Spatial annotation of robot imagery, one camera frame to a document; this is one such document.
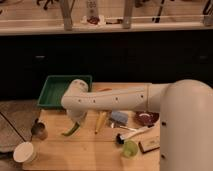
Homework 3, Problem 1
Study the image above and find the yellow banana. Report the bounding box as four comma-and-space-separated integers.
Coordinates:
95, 111, 107, 133

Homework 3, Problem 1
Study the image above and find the green cup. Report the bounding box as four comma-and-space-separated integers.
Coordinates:
122, 140, 138, 158

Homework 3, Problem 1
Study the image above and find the white handled brush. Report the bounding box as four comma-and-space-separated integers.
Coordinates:
115, 126, 153, 144

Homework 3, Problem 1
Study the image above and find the green plastic tray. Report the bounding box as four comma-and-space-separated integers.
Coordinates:
37, 75, 92, 110

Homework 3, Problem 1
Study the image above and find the brown scrub sponge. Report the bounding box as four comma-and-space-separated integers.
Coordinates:
138, 136, 160, 154

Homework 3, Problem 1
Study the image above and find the green pepper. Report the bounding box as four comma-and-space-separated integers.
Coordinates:
61, 122, 80, 136

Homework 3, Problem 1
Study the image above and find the blue sponge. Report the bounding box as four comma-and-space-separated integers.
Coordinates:
109, 111, 128, 125

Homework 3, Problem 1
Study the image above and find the metal fork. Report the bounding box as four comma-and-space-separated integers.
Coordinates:
107, 121, 138, 132

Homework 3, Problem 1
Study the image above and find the dark red bowl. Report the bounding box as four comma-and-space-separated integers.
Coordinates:
134, 112, 159, 126

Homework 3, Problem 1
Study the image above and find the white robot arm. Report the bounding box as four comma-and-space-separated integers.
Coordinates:
61, 79, 213, 171

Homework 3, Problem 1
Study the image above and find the wooden table board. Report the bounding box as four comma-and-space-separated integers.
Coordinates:
21, 82, 162, 171

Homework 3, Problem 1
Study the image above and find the orange bowl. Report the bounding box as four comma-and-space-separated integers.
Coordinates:
98, 88, 112, 92

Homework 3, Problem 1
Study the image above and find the metal cup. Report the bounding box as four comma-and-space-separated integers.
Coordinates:
31, 122, 48, 140

